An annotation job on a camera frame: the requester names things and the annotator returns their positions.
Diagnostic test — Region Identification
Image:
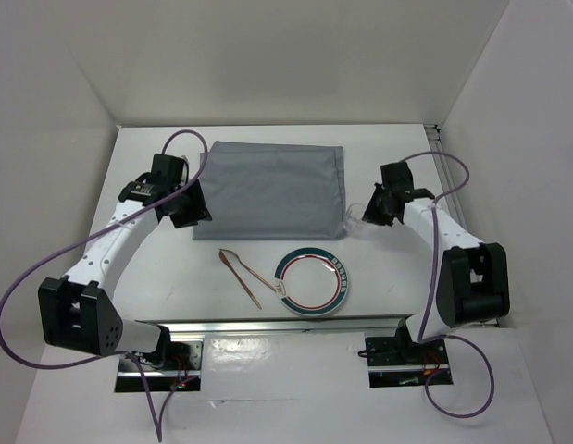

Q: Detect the clear plastic cup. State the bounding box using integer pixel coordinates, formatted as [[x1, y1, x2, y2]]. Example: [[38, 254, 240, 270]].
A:
[[343, 203, 368, 239]]

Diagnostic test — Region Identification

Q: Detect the grey cloth placemat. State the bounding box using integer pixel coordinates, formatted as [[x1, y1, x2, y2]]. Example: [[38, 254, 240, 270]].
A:
[[193, 141, 346, 241]]

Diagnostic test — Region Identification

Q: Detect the white plate green red rim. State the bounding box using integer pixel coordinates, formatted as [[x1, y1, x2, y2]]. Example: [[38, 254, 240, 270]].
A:
[[273, 247, 350, 317]]

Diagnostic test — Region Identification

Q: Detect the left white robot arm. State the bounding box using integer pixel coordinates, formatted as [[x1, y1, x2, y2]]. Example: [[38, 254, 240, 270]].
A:
[[38, 154, 211, 369]]

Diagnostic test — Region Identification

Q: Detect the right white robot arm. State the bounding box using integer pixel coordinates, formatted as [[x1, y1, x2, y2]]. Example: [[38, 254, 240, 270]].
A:
[[363, 161, 510, 363]]

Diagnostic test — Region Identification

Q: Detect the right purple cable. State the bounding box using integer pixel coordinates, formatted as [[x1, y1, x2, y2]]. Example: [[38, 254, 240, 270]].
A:
[[396, 151, 494, 419]]

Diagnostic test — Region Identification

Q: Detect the purple cable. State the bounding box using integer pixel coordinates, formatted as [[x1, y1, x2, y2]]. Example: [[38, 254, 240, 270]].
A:
[[396, 151, 494, 419], [0, 129, 209, 441]]

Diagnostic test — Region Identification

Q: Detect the right side aluminium rail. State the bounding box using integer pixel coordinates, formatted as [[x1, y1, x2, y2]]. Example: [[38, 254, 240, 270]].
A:
[[424, 124, 467, 227]]

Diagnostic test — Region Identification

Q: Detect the aluminium rail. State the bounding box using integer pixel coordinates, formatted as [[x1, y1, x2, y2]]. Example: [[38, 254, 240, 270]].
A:
[[424, 124, 467, 227], [148, 316, 403, 336]]

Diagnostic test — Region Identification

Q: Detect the front aluminium rail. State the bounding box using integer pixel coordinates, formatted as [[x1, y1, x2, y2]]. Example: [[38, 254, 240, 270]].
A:
[[148, 316, 403, 336]]

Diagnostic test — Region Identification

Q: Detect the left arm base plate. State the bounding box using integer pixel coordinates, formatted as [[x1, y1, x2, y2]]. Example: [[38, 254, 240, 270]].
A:
[[114, 338, 204, 393]]

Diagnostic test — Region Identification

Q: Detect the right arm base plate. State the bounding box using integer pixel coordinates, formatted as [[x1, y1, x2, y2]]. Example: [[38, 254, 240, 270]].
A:
[[357, 337, 454, 389]]

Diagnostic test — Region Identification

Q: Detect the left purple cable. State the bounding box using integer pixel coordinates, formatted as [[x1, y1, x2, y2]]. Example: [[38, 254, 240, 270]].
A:
[[0, 129, 209, 441]]

